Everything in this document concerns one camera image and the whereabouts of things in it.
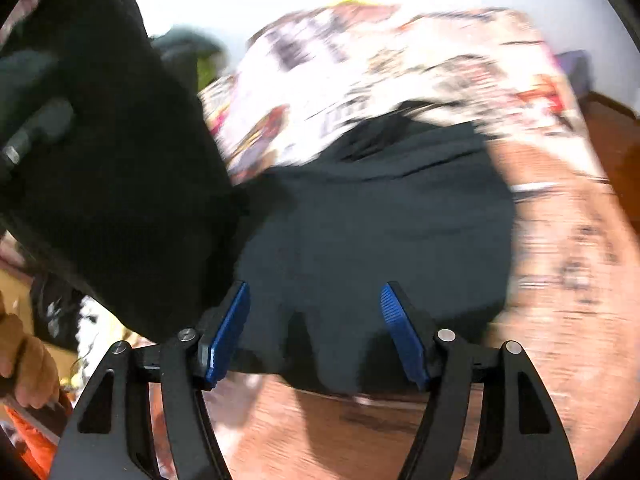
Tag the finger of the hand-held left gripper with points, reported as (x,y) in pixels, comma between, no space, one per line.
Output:
(37,127)

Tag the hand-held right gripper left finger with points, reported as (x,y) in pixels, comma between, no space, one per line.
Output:
(227,332)

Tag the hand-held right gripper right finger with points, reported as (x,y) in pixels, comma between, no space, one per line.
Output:
(402,332)

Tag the black zip hoodie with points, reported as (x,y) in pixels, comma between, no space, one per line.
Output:
(350,210)

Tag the person's left hand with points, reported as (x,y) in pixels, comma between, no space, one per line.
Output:
(30,365)

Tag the newspaper print blanket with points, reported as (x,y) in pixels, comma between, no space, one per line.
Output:
(400,60)

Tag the purple pillow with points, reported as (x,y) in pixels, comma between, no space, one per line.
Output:
(574,70)

